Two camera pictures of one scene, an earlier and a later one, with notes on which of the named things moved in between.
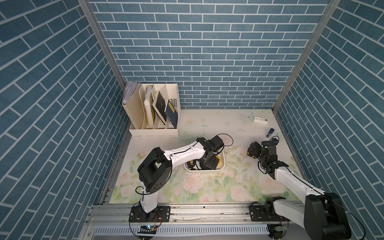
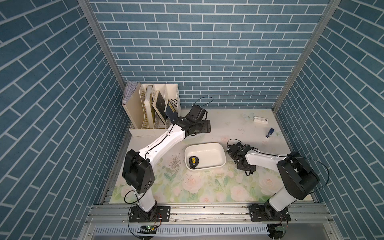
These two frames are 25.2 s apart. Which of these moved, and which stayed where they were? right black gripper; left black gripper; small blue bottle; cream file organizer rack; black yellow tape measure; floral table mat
Moved: right black gripper; left black gripper
Stayed: cream file organizer rack; small blue bottle; black yellow tape measure; floral table mat
